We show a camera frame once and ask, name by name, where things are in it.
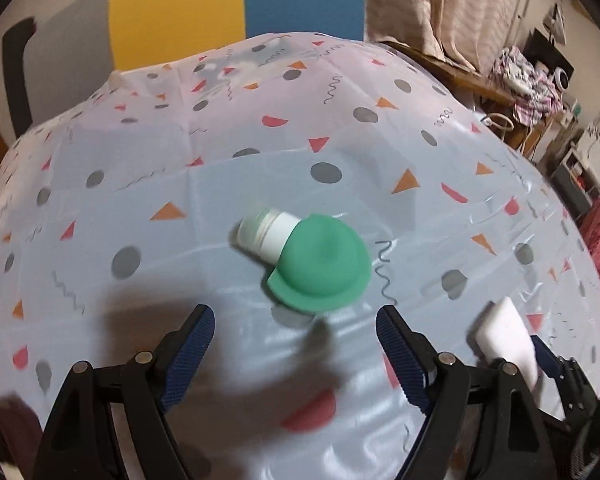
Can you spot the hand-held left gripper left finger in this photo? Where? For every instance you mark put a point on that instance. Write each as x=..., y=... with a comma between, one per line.
x=190, y=355

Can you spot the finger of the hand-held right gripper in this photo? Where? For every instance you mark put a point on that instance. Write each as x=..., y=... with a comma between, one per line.
x=547, y=357

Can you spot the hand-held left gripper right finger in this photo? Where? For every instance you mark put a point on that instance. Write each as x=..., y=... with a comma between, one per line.
x=400, y=355

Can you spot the white sponge block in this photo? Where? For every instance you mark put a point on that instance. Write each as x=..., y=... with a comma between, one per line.
x=510, y=332

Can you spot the green silicone travel bottle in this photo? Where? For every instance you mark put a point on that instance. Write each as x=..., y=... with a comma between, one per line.
x=320, y=265

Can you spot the patterned plastic tablecloth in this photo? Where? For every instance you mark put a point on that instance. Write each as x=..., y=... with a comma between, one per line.
x=230, y=185

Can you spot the white storage shelf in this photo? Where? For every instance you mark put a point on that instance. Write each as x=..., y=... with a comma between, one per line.
x=587, y=160

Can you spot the pile of checked clothes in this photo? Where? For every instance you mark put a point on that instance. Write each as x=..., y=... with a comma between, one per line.
x=527, y=85

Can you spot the wooden side table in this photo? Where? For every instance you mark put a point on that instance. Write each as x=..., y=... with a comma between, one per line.
x=460, y=75

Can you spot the garment steamer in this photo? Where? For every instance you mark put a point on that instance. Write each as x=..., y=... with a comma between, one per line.
x=555, y=22

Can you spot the grey yellow blue chair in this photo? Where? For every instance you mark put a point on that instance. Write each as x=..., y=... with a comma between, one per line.
x=175, y=10

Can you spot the pink patterned curtain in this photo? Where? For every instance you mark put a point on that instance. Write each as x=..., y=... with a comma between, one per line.
x=440, y=5

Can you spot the white round camera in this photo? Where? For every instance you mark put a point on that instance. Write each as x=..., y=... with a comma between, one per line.
x=561, y=77

